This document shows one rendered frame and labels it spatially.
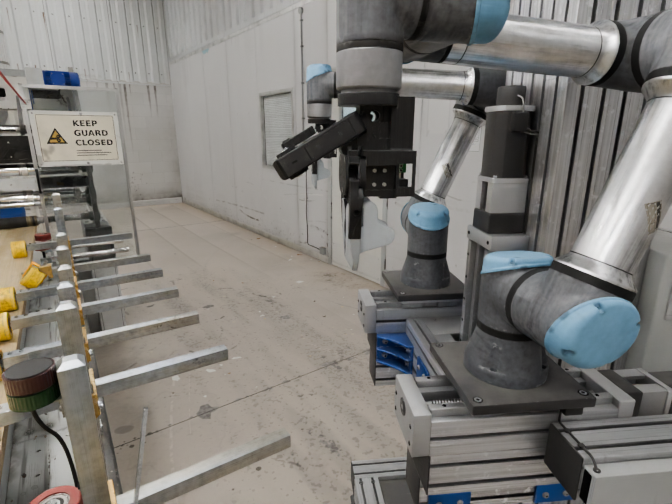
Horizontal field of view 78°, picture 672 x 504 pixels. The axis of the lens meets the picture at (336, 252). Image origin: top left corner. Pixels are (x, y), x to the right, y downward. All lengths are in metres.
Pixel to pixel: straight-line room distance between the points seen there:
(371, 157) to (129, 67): 9.35
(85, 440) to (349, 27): 0.66
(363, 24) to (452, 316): 0.98
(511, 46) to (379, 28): 0.28
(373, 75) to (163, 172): 9.38
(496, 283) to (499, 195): 0.29
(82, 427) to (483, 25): 0.75
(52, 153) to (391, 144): 2.80
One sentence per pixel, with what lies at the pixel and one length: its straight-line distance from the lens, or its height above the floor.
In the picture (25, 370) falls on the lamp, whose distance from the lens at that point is 0.72.
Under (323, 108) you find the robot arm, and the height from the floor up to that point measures 1.55.
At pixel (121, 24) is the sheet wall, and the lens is 9.87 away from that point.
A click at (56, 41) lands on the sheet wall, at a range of 9.67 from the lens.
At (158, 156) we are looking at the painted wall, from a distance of 9.76.
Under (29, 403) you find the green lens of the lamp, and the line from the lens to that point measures 0.71.
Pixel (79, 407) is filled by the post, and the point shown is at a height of 1.10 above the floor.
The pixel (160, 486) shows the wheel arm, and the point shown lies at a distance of 0.92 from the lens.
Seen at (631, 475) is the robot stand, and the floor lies 0.95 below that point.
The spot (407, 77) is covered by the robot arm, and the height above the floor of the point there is 1.62.
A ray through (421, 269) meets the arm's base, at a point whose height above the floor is 1.10.
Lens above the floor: 1.47
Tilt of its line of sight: 16 degrees down
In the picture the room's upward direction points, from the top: straight up
